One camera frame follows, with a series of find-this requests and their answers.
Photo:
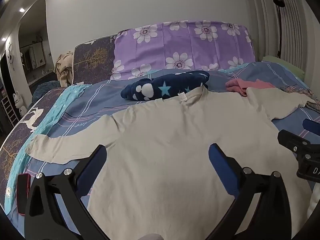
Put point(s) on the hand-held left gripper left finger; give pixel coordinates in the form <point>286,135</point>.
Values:
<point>93,163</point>

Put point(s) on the floral patterned cloth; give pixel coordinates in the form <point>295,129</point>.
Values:
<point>307,95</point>

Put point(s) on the black floor lamp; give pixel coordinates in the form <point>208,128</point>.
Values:
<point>279,1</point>

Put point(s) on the blue plaid bedsheet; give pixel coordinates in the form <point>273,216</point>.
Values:
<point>100,100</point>

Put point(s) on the pink garment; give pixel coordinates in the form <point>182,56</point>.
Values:
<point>240,85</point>

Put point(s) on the green pillow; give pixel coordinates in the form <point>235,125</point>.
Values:
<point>282,63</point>

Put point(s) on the beige knitted garment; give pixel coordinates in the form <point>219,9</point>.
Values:
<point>63,70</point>

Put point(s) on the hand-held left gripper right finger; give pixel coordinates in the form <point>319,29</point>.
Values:
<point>220,166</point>

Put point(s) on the grey curtain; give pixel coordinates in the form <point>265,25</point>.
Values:
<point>280,30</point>

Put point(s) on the dark tree print pillow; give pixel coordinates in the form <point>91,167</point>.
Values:
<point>95,57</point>

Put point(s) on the dark deer print bedspread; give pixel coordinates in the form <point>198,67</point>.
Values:
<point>15,142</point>

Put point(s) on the blue fluffy blanket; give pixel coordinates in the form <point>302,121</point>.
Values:
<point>47,88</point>

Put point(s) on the beige long-sleeve shirt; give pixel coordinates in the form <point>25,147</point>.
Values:
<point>162,142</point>

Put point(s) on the white rabbit figurine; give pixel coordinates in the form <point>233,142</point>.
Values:
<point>18,102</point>

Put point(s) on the white small ladder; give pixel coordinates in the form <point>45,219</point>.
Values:
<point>8,112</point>

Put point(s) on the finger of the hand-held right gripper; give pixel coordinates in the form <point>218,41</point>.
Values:
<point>290,140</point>
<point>311,125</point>

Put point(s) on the purple floral pillow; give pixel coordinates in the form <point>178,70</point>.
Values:
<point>180,45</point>

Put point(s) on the teal quilted blanket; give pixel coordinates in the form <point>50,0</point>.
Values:
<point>47,120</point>

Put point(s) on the navy star print fleece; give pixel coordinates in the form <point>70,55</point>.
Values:
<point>162,86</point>

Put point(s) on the red phone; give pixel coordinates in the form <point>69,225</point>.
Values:
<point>23,195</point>

